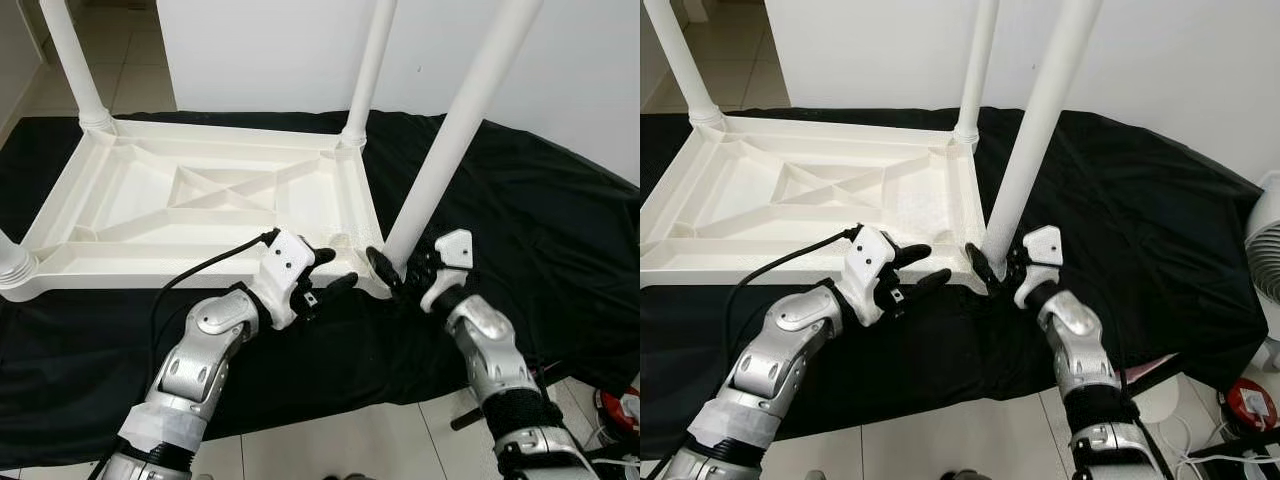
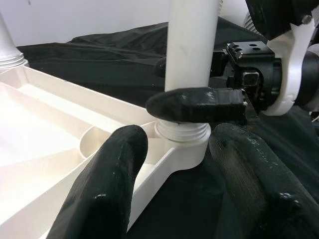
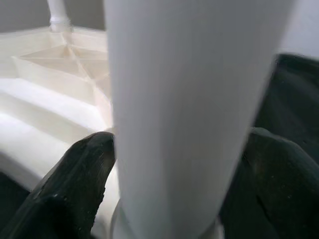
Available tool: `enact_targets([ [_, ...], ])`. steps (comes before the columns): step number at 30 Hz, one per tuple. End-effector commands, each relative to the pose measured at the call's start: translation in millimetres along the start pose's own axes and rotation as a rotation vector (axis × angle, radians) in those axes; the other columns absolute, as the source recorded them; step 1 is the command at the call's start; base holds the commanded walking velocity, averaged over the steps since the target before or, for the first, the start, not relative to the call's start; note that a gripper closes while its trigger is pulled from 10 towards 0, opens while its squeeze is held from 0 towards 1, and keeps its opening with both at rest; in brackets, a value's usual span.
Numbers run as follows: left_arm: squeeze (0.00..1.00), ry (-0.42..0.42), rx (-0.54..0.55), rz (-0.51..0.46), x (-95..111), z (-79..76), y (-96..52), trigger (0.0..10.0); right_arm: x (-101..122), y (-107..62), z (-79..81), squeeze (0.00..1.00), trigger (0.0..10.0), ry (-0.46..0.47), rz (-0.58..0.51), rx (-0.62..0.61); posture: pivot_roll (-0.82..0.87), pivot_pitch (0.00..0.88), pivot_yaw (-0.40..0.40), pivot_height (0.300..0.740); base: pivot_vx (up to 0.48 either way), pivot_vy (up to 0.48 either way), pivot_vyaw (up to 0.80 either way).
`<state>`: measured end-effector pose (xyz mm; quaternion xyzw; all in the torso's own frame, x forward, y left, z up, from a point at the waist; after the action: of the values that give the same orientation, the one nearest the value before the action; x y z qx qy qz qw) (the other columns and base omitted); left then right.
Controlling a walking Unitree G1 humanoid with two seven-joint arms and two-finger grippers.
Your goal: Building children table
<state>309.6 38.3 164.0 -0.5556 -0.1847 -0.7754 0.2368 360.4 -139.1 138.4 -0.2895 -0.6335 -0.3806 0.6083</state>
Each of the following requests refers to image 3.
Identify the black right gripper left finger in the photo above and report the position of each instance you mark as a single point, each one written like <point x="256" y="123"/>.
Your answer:
<point x="64" y="189"/>

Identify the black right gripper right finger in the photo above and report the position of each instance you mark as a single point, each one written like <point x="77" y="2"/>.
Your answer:
<point x="279" y="189"/>

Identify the white plastic children table top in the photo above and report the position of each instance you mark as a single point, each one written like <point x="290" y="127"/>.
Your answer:
<point x="45" y="104"/>

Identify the white plastic table leg tube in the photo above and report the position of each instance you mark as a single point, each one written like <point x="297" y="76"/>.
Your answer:
<point x="184" y="99"/>
<point x="58" y="15"/>

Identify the black tablecloth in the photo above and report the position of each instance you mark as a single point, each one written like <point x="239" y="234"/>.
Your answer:
<point x="286" y="99"/>

